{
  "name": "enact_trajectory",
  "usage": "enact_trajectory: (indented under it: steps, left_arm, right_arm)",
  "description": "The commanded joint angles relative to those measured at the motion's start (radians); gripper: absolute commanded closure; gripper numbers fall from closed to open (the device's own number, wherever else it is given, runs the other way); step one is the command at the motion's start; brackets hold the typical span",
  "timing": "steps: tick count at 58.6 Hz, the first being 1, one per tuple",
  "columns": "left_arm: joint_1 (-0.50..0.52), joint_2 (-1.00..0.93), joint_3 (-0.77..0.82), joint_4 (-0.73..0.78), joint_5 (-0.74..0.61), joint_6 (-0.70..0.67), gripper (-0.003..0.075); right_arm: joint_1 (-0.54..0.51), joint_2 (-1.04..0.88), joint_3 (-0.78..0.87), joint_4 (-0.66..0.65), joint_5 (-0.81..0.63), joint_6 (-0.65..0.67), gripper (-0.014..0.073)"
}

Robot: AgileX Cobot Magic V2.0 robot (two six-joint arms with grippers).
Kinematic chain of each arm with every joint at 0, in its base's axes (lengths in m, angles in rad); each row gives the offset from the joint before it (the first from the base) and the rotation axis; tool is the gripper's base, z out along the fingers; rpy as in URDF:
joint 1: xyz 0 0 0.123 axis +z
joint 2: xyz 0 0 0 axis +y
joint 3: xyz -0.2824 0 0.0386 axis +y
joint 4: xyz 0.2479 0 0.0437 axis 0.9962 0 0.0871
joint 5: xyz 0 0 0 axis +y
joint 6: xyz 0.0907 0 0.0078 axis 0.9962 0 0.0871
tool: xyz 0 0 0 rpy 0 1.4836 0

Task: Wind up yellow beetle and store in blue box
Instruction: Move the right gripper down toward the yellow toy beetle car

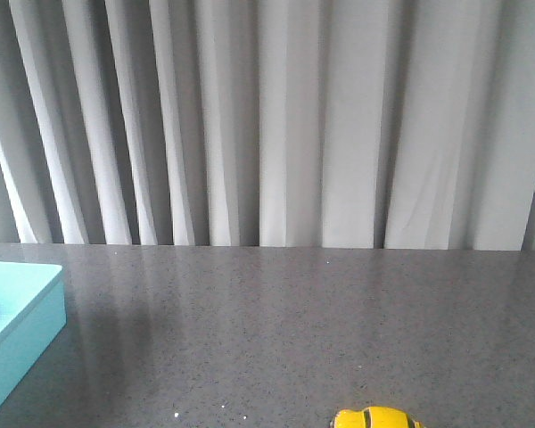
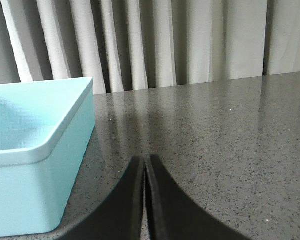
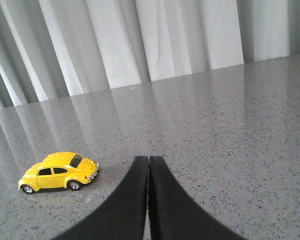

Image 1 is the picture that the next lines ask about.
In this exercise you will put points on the yellow toy beetle car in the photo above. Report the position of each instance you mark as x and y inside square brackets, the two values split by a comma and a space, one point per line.
[374, 417]

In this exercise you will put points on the light blue box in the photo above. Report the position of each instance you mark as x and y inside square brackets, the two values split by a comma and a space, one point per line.
[32, 313]

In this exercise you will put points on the grey pleated curtain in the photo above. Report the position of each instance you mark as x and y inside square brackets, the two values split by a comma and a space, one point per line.
[343, 124]

